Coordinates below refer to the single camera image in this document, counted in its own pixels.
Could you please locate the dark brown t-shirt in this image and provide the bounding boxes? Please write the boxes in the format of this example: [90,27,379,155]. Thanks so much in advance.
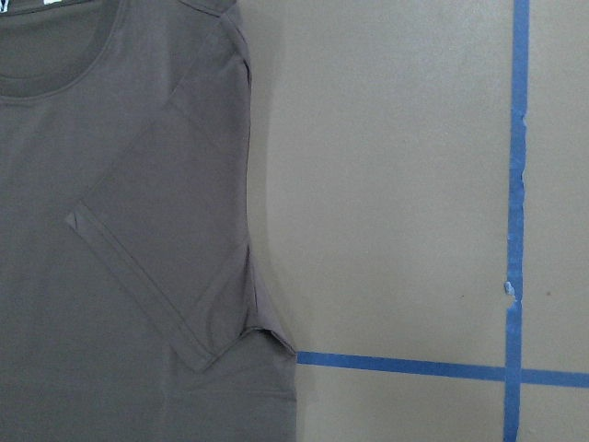
[1,1,296,441]

